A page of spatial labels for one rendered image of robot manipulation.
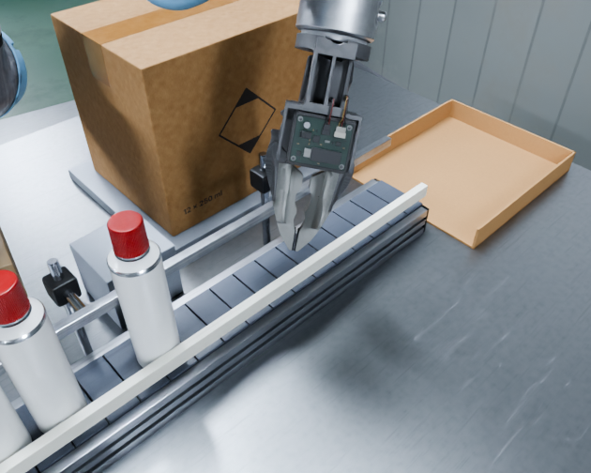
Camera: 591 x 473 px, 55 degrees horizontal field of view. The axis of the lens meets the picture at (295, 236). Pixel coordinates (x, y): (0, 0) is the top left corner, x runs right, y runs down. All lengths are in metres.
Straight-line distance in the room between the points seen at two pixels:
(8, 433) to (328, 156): 0.39
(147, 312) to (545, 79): 2.00
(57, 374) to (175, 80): 0.38
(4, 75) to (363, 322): 0.57
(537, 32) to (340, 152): 1.90
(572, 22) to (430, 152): 1.28
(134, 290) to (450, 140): 0.74
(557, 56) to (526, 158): 1.24
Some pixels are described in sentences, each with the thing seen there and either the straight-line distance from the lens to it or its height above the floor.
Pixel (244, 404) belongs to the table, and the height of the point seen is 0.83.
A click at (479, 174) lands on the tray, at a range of 1.06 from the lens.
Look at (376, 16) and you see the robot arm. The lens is 0.56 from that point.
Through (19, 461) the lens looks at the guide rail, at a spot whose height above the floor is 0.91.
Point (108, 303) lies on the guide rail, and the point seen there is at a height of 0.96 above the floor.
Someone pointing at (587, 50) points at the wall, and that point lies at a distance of 2.27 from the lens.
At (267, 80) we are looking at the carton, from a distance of 0.87.
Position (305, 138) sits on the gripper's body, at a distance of 0.52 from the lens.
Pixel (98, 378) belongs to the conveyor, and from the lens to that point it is 0.69.
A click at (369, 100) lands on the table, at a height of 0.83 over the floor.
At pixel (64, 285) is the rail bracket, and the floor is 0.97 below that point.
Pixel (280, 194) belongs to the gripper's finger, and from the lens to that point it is 0.59.
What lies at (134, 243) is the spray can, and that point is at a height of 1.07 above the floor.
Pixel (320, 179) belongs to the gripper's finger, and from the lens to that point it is 0.59.
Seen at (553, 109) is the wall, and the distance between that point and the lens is 2.40.
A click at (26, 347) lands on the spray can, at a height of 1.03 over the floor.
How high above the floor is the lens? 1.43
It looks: 42 degrees down
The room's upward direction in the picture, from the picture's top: straight up
